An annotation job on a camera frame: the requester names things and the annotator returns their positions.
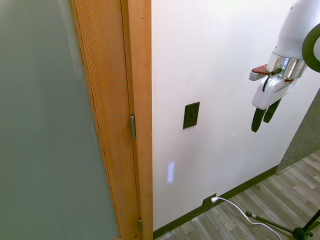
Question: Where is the black wall power outlet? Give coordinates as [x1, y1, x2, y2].
[202, 192, 218, 206]

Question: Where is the white power cable with plug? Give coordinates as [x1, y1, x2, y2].
[210, 196, 283, 240]

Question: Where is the wooden door frame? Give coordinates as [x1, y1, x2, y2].
[120, 0, 154, 240]

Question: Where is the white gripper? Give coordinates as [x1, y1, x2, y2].
[251, 74, 294, 133]

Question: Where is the black wall light switch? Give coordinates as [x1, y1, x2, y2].
[182, 101, 201, 130]

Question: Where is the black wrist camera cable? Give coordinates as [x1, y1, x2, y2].
[262, 67, 281, 91]

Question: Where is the grey wrist camera with red mount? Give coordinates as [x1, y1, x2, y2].
[248, 64, 270, 82]

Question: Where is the wooden door with frosted glass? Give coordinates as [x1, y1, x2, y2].
[0, 0, 142, 240]

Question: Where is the black camera tripod stand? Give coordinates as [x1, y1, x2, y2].
[244, 208, 320, 240]

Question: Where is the black baseboard strip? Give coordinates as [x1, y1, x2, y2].
[152, 164, 279, 240]

